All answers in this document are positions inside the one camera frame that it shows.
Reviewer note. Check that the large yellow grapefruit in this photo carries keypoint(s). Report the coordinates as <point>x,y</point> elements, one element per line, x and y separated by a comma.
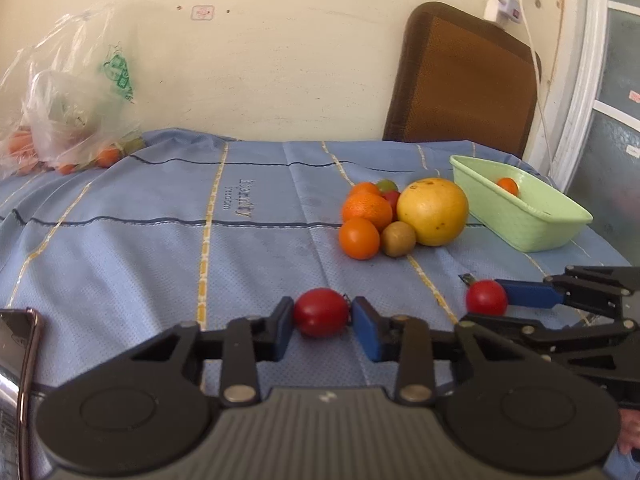
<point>436,208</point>

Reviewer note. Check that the medium orange mandarin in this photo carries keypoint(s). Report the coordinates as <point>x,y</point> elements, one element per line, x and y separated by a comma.
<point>368,206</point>

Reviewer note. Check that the orange fruit by bag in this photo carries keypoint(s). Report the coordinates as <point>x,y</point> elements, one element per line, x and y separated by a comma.
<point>108,157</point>

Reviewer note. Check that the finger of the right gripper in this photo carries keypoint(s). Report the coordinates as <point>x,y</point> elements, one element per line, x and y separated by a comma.
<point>606,354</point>
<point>609,291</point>

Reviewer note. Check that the blue checked tablecloth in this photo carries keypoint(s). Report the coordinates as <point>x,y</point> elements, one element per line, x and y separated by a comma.
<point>199,227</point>

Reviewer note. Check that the brown woven chair mat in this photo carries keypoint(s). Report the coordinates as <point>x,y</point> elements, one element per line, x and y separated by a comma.
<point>461,78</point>

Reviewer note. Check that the white window frame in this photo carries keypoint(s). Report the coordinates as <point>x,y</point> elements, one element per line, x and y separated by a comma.
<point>595,75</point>

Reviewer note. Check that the wall sticker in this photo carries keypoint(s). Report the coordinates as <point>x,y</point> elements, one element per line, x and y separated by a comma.
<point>202,13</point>

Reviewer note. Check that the small back tangerine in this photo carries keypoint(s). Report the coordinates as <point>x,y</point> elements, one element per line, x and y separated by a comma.
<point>364,188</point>

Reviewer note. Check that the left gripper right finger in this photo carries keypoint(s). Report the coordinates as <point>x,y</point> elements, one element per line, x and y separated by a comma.
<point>471,403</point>

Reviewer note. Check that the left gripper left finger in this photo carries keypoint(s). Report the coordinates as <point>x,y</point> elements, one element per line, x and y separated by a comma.
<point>155,403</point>

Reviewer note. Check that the clear plastic bag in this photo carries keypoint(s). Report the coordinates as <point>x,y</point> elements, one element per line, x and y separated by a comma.
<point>70,95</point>

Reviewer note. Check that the light green plastic basket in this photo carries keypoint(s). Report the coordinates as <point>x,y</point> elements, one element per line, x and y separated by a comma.
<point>540,218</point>

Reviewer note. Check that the person's left hand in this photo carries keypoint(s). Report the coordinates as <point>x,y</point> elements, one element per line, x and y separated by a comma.
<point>629,438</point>

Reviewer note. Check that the brown kiwi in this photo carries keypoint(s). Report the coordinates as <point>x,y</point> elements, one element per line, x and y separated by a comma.
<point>398,239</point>

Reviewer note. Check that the green fruit by bag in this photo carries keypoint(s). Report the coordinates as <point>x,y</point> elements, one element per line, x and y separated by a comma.
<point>131,146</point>

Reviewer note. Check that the small orange tangerine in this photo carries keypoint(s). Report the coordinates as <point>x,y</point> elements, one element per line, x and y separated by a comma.
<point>359,239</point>

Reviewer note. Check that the smartphone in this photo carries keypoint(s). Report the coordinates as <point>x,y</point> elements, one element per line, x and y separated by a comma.
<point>19,341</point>

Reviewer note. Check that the green lime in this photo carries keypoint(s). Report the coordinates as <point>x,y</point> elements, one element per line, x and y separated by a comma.
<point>386,185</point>

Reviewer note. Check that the red tomato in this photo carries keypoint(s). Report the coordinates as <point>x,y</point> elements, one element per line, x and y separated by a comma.
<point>321,313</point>
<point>486,297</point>

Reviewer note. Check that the orange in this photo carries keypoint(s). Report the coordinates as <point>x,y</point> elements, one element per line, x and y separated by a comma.
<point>509,185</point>

